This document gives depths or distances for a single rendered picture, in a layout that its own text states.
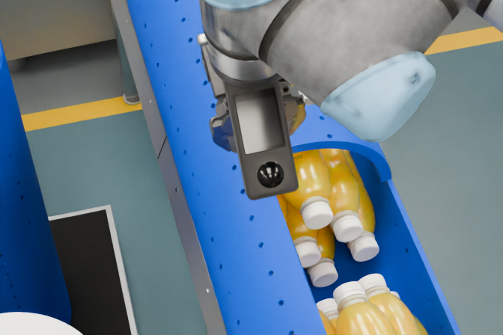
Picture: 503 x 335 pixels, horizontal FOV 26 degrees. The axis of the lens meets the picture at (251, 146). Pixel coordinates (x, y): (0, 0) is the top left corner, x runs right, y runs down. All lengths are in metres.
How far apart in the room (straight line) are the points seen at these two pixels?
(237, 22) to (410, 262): 0.79
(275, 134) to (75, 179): 2.03
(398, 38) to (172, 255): 2.05
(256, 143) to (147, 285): 1.82
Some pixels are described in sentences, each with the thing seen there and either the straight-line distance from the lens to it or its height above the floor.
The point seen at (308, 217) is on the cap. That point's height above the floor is 1.17.
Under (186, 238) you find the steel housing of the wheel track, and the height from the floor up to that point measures 0.86.
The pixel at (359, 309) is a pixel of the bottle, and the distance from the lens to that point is 1.33.
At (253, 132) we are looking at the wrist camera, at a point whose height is 1.62.
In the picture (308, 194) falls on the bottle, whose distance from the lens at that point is 1.43.
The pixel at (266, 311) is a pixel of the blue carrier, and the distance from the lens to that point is 1.33.
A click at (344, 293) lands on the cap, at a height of 1.18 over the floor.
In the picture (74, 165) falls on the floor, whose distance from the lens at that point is 2.97.
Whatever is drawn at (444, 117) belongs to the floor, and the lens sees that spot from 3.08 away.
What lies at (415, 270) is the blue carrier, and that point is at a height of 1.07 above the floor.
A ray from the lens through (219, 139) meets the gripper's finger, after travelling 1.02.
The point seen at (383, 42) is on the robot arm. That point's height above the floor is 1.79.
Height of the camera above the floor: 2.35
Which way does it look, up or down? 52 degrees down
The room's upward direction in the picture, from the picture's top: straight up
